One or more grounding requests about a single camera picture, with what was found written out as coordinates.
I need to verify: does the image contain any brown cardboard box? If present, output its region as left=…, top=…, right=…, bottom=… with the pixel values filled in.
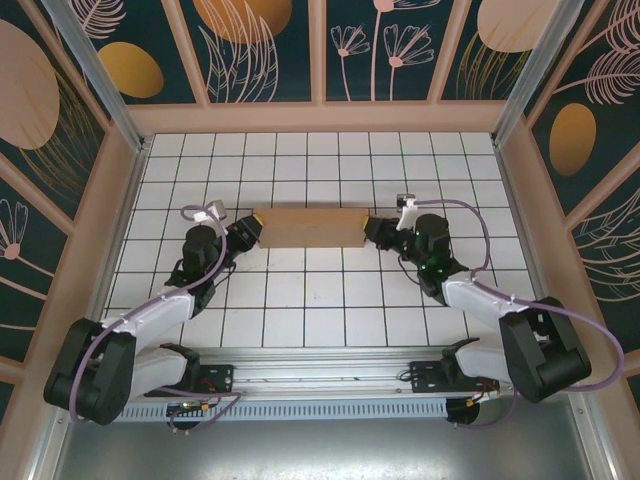
left=252, top=207, right=372, bottom=250

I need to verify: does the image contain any small circuit board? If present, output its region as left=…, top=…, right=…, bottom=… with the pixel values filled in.
left=171, top=400, right=211, bottom=416

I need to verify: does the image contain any grey metal sheet panel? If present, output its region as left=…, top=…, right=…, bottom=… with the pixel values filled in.
left=49, top=419, right=596, bottom=480

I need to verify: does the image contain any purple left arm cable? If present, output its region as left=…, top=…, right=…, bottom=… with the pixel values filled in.
left=72, top=203, right=246, bottom=435

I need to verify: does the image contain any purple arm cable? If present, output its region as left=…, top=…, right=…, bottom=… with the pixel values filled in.
left=72, top=203, right=246, bottom=435
left=414, top=198, right=626, bottom=431

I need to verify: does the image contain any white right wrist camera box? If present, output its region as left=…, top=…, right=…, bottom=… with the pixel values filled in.
left=394, top=192, right=419, bottom=232

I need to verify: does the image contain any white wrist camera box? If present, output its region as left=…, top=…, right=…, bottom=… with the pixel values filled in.
left=193, top=199, right=229, bottom=224
left=394, top=192, right=419, bottom=232

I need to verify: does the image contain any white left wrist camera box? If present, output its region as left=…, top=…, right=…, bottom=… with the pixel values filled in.
left=193, top=199, right=229, bottom=224

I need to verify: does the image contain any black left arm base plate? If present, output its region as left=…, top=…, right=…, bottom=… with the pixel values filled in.
left=197, top=363, right=236, bottom=397

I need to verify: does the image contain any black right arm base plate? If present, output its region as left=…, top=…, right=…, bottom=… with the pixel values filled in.
left=408, top=359, right=501, bottom=396

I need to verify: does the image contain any aluminium mounting rail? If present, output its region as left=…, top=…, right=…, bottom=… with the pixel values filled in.
left=47, top=349, right=594, bottom=401

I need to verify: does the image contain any grey slotted cable duct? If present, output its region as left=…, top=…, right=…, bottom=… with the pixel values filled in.
left=117, top=397, right=449, bottom=421

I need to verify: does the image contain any aluminium corner post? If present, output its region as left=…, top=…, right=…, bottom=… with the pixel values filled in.
left=39, top=0, right=151, bottom=154
left=492, top=0, right=571, bottom=147

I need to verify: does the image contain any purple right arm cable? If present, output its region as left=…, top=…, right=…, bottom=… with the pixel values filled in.
left=414, top=198, right=626, bottom=431

